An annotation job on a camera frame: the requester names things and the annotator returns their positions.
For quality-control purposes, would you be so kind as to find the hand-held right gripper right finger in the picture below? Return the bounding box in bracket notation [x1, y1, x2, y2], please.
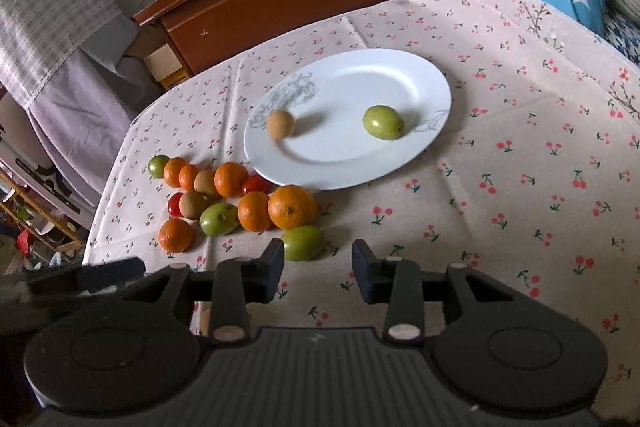
[351, 239, 521, 343]

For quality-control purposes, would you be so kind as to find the cluttered wooden rack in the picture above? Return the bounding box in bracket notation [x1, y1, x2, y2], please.
[0, 157, 97, 269]

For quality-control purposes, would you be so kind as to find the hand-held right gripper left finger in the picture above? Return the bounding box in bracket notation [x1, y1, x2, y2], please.
[120, 238, 286, 343]

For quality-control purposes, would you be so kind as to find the white cardboard box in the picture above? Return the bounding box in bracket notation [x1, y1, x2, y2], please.
[142, 42, 184, 82]

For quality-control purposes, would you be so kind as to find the lavender cloth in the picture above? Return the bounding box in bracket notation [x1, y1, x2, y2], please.
[27, 14, 166, 205]

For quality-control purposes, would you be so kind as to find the yellow box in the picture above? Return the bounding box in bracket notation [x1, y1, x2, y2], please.
[159, 71, 194, 90]

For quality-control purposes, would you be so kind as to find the cherry print tablecloth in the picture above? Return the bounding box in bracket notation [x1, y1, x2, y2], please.
[82, 0, 640, 408]

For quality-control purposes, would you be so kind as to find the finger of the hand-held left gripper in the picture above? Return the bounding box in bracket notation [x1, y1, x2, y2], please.
[25, 257, 147, 300]

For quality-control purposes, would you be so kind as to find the small green red jujube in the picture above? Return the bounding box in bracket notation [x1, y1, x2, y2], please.
[147, 155, 171, 180]

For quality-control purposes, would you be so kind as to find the grey plaid cloth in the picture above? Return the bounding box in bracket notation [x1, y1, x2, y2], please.
[0, 0, 124, 108]

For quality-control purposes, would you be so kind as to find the brown kiwi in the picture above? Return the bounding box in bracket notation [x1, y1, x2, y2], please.
[179, 191, 211, 221]
[194, 170, 220, 198]
[266, 110, 296, 140]

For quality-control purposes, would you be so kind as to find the large orange mandarin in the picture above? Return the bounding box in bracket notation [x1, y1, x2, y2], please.
[267, 185, 319, 230]

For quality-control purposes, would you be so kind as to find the white oval plate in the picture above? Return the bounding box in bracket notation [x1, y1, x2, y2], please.
[243, 48, 452, 192]

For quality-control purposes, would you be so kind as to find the dark blue patterned cloth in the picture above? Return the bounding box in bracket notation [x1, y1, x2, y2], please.
[602, 11, 640, 65]

